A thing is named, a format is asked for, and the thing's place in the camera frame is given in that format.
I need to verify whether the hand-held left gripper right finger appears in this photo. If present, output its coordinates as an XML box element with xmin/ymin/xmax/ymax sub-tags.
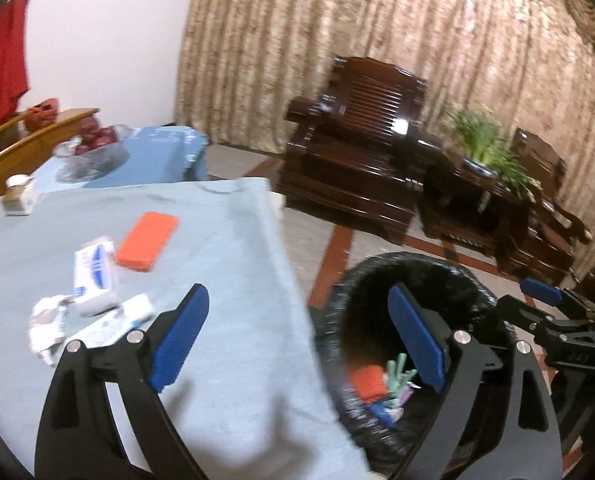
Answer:
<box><xmin>387</xmin><ymin>282</ymin><xmax>564</xmax><ymax>480</ymax></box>

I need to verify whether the blue tablecloth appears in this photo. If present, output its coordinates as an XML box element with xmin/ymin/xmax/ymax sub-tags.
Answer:
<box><xmin>27</xmin><ymin>125</ymin><xmax>210</xmax><ymax>193</ymax></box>

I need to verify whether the orange ridged foam piece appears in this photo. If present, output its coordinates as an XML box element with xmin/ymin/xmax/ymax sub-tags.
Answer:
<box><xmin>351</xmin><ymin>365</ymin><xmax>389</xmax><ymax>403</ymax></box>

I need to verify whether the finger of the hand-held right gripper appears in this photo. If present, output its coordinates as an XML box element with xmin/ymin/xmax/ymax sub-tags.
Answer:
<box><xmin>495</xmin><ymin>296</ymin><xmax>585</xmax><ymax>346</ymax></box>
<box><xmin>520</xmin><ymin>278</ymin><xmax>595</xmax><ymax>318</ymax></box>

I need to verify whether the blue plastic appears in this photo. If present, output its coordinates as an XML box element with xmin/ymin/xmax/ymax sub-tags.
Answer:
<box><xmin>367</xmin><ymin>402</ymin><xmax>403</xmax><ymax>426</ymax></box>

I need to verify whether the glass fruit bowl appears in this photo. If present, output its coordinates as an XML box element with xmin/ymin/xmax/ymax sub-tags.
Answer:
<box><xmin>54</xmin><ymin>125</ymin><xmax>130</xmax><ymax>183</ymax></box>

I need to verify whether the dark wooden side table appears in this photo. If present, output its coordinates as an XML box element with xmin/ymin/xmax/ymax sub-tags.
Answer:
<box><xmin>420</xmin><ymin>152</ymin><xmax>535</xmax><ymax>261</ymax></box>

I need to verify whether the green foam piece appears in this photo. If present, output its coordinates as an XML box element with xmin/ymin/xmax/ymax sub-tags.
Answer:
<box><xmin>385</xmin><ymin>353</ymin><xmax>418</xmax><ymax>396</ymax></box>

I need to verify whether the orange flat foam pad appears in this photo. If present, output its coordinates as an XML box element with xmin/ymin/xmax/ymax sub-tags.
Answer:
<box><xmin>114</xmin><ymin>211</ymin><xmax>181</xmax><ymax>273</ymax></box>

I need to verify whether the grey-blue tablecloth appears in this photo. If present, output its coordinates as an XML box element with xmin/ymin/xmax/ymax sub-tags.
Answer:
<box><xmin>0</xmin><ymin>177</ymin><xmax>373</xmax><ymax>480</ymax></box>

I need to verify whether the dark wooden armchair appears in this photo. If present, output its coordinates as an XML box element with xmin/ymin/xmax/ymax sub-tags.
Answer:
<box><xmin>497</xmin><ymin>127</ymin><xmax>593</xmax><ymax>288</ymax></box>
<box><xmin>277</xmin><ymin>55</ymin><xmax>431</xmax><ymax>246</ymax></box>

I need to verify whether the beige tissue box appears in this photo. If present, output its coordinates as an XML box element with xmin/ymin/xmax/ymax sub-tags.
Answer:
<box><xmin>1</xmin><ymin>174</ymin><xmax>40</xmax><ymax>217</ymax></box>

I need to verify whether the red cloth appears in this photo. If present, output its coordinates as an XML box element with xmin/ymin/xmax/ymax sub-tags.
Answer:
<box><xmin>0</xmin><ymin>0</ymin><xmax>31</xmax><ymax>123</ymax></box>

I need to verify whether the white crumpled paper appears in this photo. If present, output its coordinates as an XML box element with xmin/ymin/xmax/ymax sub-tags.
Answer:
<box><xmin>28</xmin><ymin>294</ymin><xmax>70</xmax><ymax>366</ymax></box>

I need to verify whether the pale blue flat packet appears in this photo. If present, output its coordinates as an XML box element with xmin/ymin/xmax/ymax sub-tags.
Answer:
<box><xmin>77</xmin><ymin>294</ymin><xmax>155</xmax><ymax>348</ymax></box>

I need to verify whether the bin with black bag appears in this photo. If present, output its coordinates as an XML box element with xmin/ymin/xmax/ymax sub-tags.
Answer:
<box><xmin>310</xmin><ymin>251</ymin><xmax>518</xmax><ymax>480</ymax></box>

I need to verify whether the white blue-printed packet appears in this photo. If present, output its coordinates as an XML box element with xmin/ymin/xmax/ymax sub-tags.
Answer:
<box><xmin>72</xmin><ymin>236</ymin><xmax>120</xmax><ymax>317</ymax></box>

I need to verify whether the beige patterned curtain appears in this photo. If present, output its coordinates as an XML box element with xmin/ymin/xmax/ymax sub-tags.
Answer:
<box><xmin>174</xmin><ymin>0</ymin><xmax>595</xmax><ymax>241</ymax></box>

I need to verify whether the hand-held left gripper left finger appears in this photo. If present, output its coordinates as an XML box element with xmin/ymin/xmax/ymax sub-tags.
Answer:
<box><xmin>34</xmin><ymin>283</ymin><xmax>210</xmax><ymax>480</ymax></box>

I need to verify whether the potted green plant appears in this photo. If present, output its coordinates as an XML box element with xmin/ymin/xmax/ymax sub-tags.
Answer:
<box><xmin>445</xmin><ymin>107</ymin><xmax>533</xmax><ymax>196</ymax></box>

